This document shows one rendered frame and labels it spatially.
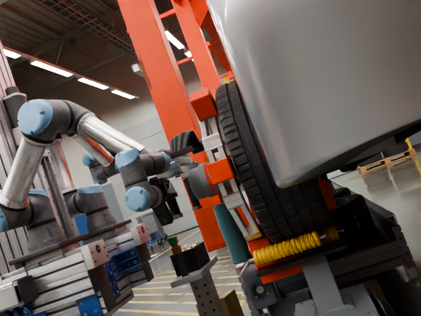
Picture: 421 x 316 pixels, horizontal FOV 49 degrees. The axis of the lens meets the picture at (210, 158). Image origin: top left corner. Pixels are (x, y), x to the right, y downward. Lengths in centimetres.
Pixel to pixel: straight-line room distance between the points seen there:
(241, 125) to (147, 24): 114
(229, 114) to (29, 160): 71
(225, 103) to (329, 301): 83
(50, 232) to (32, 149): 38
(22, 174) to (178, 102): 97
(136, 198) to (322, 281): 81
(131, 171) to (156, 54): 115
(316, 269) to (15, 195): 113
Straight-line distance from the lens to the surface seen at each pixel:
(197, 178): 182
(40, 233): 191
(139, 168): 143
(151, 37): 251
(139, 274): 230
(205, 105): 167
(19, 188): 178
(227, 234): 196
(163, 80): 244
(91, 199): 235
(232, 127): 155
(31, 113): 164
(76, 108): 172
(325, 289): 185
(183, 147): 168
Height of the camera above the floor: 78
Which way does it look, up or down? 4 degrees up
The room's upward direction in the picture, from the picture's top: 20 degrees counter-clockwise
